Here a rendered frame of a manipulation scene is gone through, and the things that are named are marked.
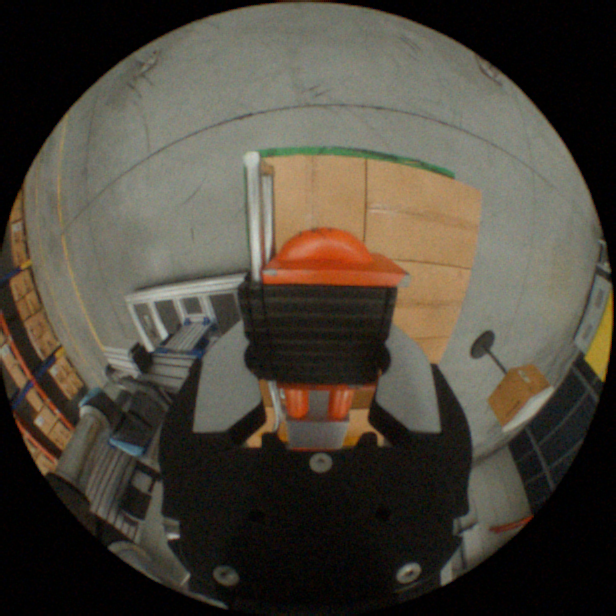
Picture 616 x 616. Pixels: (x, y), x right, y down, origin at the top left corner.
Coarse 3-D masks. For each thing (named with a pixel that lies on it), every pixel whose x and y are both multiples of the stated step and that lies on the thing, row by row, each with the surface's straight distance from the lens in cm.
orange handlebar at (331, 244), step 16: (288, 240) 11; (304, 240) 10; (320, 240) 10; (336, 240) 10; (352, 240) 11; (288, 256) 11; (304, 256) 10; (320, 256) 10; (336, 256) 10; (352, 256) 11; (368, 256) 11; (288, 400) 18; (304, 400) 18; (336, 400) 18; (336, 416) 20; (304, 448) 27
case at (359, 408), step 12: (252, 372) 52; (264, 384) 49; (264, 396) 47; (360, 396) 47; (372, 396) 48; (360, 408) 45; (360, 420) 49; (348, 432) 54; (360, 432) 55; (252, 444) 67
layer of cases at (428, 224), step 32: (288, 160) 80; (320, 160) 79; (352, 160) 81; (288, 192) 78; (320, 192) 77; (352, 192) 78; (384, 192) 82; (416, 192) 88; (448, 192) 97; (480, 192) 112; (288, 224) 77; (320, 224) 77; (352, 224) 78; (384, 224) 82; (416, 224) 87; (448, 224) 97; (416, 256) 90; (448, 256) 99; (416, 288) 94; (448, 288) 105; (416, 320) 103; (448, 320) 115
